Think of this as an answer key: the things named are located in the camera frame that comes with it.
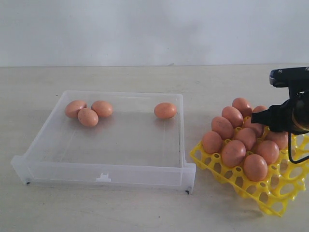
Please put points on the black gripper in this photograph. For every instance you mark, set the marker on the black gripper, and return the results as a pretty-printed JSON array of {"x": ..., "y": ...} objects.
[{"x": 277, "y": 117}]

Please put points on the brown egg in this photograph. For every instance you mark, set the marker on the brown egg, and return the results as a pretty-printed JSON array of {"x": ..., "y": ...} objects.
[
  {"x": 233, "y": 115},
  {"x": 280, "y": 138},
  {"x": 255, "y": 167},
  {"x": 73, "y": 108},
  {"x": 223, "y": 127},
  {"x": 259, "y": 108},
  {"x": 102, "y": 108},
  {"x": 269, "y": 150},
  {"x": 247, "y": 136},
  {"x": 256, "y": 127},
  {"x": 233, "y": 153},
  {"x": 243, "y": 106},
  {"x": 212, "y": 142},
  {"x": 165, "y": 110}
]

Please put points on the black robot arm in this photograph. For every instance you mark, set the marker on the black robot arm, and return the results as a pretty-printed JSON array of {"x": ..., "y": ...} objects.
[{"x": 292, "y": 116}]

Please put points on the yellow plastic egg tray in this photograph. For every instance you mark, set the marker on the yellow plastic egg tray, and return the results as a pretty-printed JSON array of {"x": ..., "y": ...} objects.
[{"x": 283, "y": 182}]

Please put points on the clear plastic drawer bin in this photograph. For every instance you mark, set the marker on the clear plastic drawer bin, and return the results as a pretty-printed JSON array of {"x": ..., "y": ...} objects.
[{"x": 131, "y": 148}]

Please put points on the brown egg second row left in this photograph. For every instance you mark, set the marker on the brown egg second row left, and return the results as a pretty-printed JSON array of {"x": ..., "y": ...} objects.
[{"x": 88, "y": 117}]

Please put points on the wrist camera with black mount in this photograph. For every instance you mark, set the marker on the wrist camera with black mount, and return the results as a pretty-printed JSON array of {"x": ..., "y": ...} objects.
[{"x": 295, "y": 79}]

